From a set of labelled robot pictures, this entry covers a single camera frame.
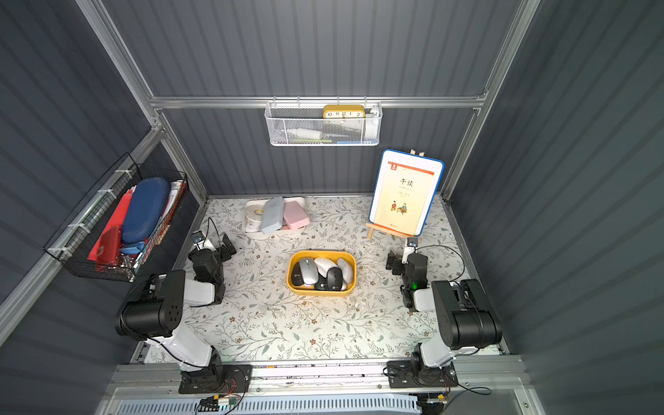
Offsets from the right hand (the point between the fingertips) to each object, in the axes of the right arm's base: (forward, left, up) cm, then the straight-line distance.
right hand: (411, 251), depth 94 cm
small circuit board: (-45, +57, -5) cm, 73 cm away
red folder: (-16, +85, +26) cm, 90 cm away
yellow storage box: (-13, +33, -4) cm, 36 cm away
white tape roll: (+20, +63, -2) cm, 67 cm away
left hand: (+1, +71, +5) cm, 71 cm away
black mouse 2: (-11, +28, 0) cm, 30 cm away
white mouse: (-8, +24, -1) cm, 25 cm away
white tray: (+29, +45, -3) cm, 53 cm away
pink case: (+17, +45, 0) cm, 49 cm away
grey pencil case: (+18, +55, -1) cm, 58 cm away
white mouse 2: (-6, +32, -1) cm, 33 cm away
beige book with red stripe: (+14, +4, +15) cm, 20 cm away
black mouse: (-9, +41, -2) cm, 42 cm away
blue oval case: (-4, +82, +27) cm, 86 cm away
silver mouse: (-7, +37, -1) cm, 38 cm away
